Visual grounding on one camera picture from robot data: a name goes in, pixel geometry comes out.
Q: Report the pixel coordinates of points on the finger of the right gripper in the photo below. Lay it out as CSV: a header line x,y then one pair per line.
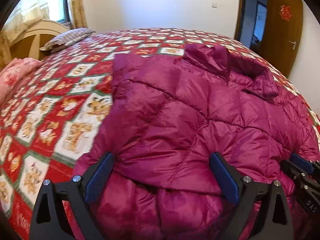
x,y
309,167

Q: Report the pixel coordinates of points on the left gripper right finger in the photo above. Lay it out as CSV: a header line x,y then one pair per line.
x,y
273,220

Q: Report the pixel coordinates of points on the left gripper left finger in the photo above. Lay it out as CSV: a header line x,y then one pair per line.
x,y
49,220

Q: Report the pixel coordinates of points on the magenta quilted down jacket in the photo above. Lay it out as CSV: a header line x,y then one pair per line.
x,y
168,115

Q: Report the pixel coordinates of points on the red patchwork bear bedspread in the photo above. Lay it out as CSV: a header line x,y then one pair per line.
x,y
52,116

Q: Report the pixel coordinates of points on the red double happiness decoration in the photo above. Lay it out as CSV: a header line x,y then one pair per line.
x,y
285,13

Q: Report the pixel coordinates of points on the pink floral folded blanket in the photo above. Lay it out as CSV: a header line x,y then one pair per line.
x,y
16,70

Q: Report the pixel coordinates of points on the brown wooden door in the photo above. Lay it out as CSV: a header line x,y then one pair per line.
x,y
275,46

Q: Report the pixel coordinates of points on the cream wooden headboard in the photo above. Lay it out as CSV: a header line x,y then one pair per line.
x,y
28,43

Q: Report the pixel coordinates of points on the striped plaid pillow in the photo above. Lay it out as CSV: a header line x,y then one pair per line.
x,y
66,39

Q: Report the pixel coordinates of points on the beige right curtain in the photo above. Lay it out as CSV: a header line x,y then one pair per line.
x,y
78,17

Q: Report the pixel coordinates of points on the beige curtain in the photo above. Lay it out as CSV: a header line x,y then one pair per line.
x,y
21,18
78,17

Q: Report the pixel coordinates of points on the beige left curtain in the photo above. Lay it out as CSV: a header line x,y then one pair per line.
x,y
21,18

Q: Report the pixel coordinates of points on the silver door handle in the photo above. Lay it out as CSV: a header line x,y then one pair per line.
x,y
294,44

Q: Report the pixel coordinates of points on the white wall switch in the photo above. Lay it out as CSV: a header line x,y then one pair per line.
x,y
214,5

